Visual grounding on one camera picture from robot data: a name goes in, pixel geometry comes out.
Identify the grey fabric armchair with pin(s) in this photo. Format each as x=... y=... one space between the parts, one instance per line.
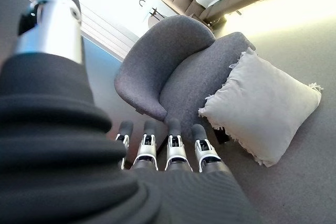
x=157 y=64

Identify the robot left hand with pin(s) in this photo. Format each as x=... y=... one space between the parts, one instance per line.
x=52 y=129

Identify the white fringed cushion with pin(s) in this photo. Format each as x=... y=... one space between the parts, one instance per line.
x=262 y=103

